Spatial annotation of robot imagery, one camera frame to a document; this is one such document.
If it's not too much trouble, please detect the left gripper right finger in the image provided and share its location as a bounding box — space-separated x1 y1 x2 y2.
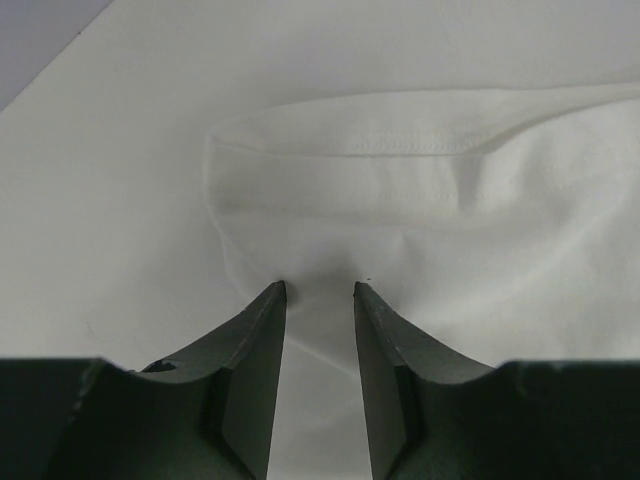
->
353 282 492 479

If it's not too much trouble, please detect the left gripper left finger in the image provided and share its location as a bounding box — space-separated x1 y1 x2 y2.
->
139 281 287 479

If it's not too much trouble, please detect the white floral t shirt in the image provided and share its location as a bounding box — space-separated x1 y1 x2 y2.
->
204 83 639 479

